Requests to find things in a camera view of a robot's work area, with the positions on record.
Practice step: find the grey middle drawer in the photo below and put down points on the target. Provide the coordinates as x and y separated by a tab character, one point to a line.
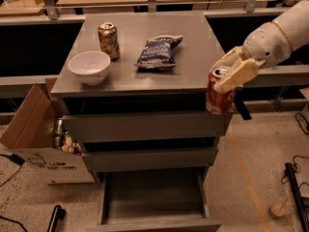
150	159

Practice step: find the grey open bottom drawer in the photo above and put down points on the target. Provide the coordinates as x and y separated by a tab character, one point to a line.
164	200

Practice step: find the red coke can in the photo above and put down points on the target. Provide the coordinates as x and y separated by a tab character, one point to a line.
218	103

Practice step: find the cans inside cardboard box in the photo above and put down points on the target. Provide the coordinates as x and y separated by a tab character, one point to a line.
64	137

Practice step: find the black tool bottom left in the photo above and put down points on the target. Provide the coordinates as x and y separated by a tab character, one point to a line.
58	213

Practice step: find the round wooden floor disc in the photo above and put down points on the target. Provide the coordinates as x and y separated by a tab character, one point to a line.
280	207

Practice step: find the grey drawer cabinet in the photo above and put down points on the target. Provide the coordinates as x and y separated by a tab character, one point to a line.
129	90

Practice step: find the white ceramic bowl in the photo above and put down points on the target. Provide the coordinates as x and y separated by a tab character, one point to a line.
90	67

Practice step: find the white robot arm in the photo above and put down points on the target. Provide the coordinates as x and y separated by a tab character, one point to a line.
295	25

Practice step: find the open cardboard box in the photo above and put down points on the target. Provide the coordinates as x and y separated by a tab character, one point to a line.
30	135

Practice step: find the brown blue soda can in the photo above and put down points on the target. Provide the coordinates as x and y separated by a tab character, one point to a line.
108	40

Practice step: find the blue chip bag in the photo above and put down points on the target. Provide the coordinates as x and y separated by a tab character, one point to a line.
158	53

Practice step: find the black stand bar right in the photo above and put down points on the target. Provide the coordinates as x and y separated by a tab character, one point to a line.
301	203

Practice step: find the black power adapter left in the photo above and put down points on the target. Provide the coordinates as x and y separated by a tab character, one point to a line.
16	159

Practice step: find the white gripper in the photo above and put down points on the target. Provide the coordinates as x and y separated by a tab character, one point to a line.
265	46

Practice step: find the grey top drawer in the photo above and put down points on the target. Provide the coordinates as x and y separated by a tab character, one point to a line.
146	126

